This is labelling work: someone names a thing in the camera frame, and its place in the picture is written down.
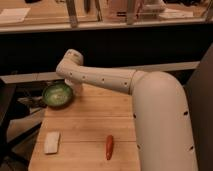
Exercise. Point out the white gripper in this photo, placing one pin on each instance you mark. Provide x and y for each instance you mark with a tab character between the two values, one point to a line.
76	86

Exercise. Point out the white paper sheet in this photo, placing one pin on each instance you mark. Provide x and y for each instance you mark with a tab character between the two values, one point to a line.
14	15

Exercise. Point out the green ceramic bowl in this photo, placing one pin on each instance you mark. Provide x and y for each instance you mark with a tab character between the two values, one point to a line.
57	95

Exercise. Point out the white sponge block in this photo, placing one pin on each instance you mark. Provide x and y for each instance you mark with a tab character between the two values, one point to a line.
51	143

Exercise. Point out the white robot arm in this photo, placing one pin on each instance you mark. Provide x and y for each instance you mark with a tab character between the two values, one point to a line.
161	114

